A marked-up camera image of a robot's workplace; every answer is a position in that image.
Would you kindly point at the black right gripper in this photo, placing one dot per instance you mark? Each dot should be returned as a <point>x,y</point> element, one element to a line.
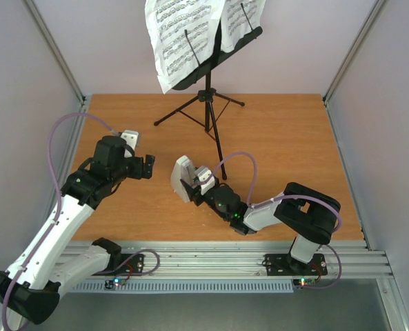
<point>189,189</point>

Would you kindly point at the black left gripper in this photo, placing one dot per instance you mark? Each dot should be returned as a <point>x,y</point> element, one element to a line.
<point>138,172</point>

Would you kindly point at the white grey metronome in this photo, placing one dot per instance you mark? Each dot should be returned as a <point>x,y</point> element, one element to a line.
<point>183,169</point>

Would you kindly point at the black tripod music stand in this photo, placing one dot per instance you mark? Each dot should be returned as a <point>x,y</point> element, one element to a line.
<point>206,95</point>

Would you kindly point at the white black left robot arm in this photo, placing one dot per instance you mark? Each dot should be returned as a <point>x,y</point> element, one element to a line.
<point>33,285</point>

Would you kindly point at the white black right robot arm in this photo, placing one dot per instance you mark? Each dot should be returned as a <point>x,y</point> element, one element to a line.
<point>312,215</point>

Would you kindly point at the left white sheet music page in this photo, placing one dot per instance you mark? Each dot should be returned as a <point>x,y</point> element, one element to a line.
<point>182,35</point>

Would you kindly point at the white sheet music page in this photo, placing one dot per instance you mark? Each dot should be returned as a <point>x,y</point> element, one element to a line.
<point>182,35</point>
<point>238,19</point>

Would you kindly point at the right white sheet music page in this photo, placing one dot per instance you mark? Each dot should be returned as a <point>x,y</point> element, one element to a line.
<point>238,19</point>

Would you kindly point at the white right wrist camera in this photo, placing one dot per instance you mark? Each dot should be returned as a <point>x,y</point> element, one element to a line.
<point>204,179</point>

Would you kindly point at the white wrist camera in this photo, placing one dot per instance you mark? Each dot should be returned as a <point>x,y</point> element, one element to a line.
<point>132,139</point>
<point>204,179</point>

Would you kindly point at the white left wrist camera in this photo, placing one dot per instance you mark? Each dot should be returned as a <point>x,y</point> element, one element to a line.
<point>132,139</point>

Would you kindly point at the aluminium front frame rails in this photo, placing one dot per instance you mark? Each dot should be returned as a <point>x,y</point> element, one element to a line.
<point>242,259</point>

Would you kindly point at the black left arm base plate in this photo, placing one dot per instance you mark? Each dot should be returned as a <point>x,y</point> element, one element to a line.
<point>126,264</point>

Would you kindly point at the grey slotted cable duct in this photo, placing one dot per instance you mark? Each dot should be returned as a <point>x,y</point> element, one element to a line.
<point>171,286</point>

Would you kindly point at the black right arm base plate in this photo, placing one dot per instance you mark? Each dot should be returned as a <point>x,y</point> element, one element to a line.
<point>276,265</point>

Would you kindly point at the left aluminium corner post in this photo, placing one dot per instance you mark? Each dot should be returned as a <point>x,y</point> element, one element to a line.
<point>45,32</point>

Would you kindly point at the aluminium corner post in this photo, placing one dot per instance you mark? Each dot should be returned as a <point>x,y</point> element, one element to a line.
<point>45,32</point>
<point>357,43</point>

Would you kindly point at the right aluminium corner post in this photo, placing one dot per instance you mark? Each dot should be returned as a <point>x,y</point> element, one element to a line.
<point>357,43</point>

